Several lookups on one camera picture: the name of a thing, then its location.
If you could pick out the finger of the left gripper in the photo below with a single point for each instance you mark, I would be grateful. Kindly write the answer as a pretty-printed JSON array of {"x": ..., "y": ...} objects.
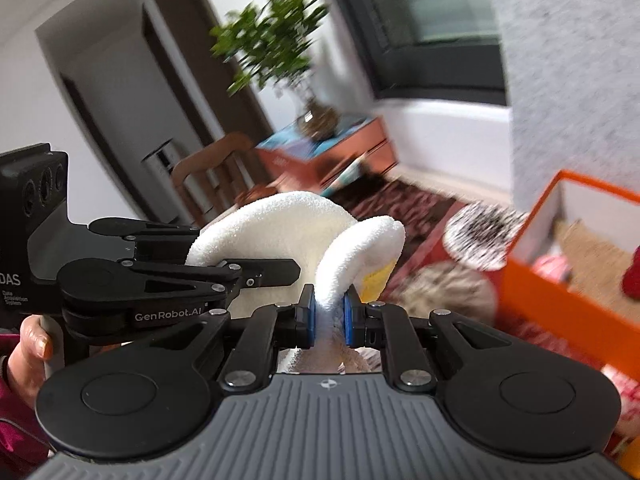
[{"x": 263, "y": 272}]

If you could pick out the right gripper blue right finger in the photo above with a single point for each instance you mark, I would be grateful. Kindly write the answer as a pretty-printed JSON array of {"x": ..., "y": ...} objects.
[{"x": 388, "y": 329}]

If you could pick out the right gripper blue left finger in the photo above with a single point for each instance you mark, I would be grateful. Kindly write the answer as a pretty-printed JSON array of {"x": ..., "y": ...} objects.
[{"x": 259, "y": 339}]

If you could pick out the white fluffy towel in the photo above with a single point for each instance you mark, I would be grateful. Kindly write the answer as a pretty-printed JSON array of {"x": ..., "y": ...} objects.
[{"x": 334, "y": 251}]

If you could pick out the pink wet wipes pack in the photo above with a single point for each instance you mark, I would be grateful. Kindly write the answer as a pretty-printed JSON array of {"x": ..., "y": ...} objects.
[{"x": 554, "y": 268}]

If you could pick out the beige terry towel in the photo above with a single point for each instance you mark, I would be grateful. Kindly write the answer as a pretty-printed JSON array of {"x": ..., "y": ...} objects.
[{"x": 598, "y": 267}]

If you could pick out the red terry towel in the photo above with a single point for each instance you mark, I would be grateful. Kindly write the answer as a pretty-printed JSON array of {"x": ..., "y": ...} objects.
[{"x": 630, "y": 284}]

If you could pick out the person's left hand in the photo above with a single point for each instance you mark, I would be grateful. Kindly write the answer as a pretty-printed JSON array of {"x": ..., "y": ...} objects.
[{"x": 25, "y": 365}]

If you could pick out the red patterned plush tablecloth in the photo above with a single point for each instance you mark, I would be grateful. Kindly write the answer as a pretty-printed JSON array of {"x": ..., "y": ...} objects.
[{"x": 426, "y": 277}]

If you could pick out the wooden chair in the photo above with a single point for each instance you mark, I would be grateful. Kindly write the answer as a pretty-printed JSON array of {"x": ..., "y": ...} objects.
[{"x": 210, "y": 180}]

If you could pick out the copper storage boxes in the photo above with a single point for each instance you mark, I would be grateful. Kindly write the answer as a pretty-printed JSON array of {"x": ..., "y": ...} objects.
[{"x": 297, "y": 163}]

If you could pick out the striped paper tube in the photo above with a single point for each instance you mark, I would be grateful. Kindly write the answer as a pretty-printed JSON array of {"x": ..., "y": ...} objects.
[{"x": 347, "y": 172}]

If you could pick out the orange cardboard box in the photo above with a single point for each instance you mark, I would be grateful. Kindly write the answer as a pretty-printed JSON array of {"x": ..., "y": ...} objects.
[{"x": 606, "y": 210}]

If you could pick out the potted green plant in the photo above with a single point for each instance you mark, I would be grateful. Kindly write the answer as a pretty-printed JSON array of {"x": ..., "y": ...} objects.
[{"x": 270, "y": 45}]

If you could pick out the dark window frame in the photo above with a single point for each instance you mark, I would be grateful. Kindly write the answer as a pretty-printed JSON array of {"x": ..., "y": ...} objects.
[{"x": 428, "y": 49}]

